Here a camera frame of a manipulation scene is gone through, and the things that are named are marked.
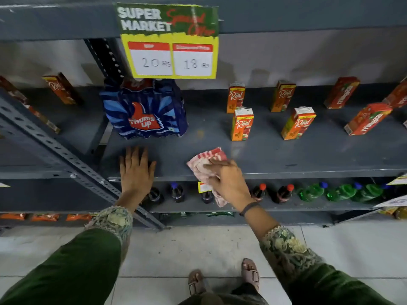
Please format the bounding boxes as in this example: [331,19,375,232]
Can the red cap cola bottle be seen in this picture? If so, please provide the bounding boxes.
[251,183,267,202]
[275,184,295,204]

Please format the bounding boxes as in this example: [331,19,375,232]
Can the grey metal shelf rack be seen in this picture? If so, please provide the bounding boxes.
[0,0,407,227]

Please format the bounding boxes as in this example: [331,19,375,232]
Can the black wrist band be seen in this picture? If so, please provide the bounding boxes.
[239,201,260,218]

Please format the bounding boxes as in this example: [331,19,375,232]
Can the white yellow shelf tag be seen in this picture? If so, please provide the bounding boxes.
[387,173,407,186]
[374,195,407,208]

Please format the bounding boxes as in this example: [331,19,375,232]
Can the person's right hand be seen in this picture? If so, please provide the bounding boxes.
[203,159,255,214]

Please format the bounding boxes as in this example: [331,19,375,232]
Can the person's left forearm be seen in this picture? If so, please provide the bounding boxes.
[0,200,134,305]

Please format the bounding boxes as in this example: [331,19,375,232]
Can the person's dark trousers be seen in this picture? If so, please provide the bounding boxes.
[178,283,269,305]

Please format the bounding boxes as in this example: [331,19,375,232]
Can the person's right forearm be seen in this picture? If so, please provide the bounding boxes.
[239,204,396,305]

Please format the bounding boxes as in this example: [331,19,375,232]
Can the orange juice carton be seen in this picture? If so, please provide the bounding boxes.
[226,82,246,114]
[281,107,317,141]
[231,107,254,142]
[42,72,84,106]
[270,80,297,113]

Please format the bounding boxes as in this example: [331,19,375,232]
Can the brown juice carton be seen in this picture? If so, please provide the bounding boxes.
[0,75,29,105]

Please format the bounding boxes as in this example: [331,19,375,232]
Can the green soda bottle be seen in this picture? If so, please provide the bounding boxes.
[351,183,391,202]
[298,182,329,202]
[325,182,363,202]

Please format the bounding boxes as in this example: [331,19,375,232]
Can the person's left sandal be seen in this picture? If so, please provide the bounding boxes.
[188,269,206,297]

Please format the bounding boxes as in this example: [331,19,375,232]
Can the red juice carton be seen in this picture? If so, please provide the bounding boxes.
[324,76,361,110]
[382,77,407,109]
[344,103,393,136]

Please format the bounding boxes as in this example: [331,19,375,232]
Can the red white striped cloth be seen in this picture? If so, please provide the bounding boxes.
[186,147,229,208]

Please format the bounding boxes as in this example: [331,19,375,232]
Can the grey slotted rack post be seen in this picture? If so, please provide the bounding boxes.
[0,89,167,231]

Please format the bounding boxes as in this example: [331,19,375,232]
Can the blue wrapped soda bottle pack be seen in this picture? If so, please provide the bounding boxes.
[100,77,189,140]

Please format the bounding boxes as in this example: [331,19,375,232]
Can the person's left hand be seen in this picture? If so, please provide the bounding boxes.
[119,146,157,205]

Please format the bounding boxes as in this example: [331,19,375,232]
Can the person's right sandal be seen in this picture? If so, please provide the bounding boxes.
[241,258,261,293]

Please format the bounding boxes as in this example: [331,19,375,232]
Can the person's sandal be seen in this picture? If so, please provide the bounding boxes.
[241,258,261,293]
[188,269,206,297]

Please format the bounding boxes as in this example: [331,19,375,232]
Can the green yellow price sign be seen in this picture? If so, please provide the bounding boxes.
[115,3,220,80]

